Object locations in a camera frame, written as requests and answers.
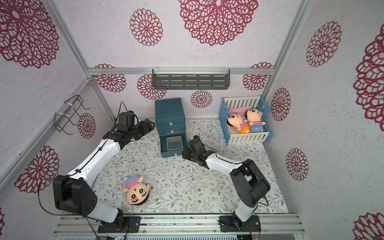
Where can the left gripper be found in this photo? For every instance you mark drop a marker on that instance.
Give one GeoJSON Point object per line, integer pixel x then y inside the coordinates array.
{"type": "Point", "coordinates": [146, 129]}

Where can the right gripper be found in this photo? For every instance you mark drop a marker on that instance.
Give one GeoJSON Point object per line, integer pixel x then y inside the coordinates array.
{"type": "Point", "coordinates": [190, 148]}

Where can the teal drawer cabinet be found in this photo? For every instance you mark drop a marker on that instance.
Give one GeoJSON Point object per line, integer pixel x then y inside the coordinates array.
{"type": "Point", "coordinates": [170, 121]}

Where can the grey brooch box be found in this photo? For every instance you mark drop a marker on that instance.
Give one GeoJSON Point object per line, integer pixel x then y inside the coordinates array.
{"type": "Point", "coordinates": [174, 143]}

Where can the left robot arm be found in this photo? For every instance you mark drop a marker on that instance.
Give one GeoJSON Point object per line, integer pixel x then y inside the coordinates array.
{"type": "Point", "coordinates": [73, 193]}

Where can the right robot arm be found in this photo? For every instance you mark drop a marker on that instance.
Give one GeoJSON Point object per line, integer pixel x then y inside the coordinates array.
{"type": "Point", "coordinates": [250, 184]}

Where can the plush doll orange pants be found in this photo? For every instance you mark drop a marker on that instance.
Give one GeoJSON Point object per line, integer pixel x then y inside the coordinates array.
{"type": "Point", "coordinates": [239, 123]}

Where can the blue white toy crib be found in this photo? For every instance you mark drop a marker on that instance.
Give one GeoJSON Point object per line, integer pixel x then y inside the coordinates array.
{"type": "Point", "coordinates": [240, 105]}

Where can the large plush doll head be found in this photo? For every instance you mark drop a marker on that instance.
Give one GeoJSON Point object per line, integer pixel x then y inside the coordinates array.
{"type": "Point", "coordinates": [137, 192]}

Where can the plush doll blue pants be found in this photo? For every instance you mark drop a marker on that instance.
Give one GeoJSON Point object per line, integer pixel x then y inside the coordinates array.
{"type": "Point", "coordinates": [254, 118]}

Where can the grey wall shelf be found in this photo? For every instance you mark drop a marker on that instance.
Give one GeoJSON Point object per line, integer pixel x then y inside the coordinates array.
{"type": "Point", "coordinates": [192, 80]}

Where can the black wire rack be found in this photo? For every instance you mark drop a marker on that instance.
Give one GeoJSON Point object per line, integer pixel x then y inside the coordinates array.
{"type": "Point", "coordinates": [71, 109]}

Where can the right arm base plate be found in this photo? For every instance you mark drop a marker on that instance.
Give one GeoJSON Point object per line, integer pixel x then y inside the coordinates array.
{"type": "Point", "coordinates": [234, 224]}

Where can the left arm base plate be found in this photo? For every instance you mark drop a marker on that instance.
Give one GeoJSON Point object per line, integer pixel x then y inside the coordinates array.
{"type": "Point", "coordinates": [123, 224]}

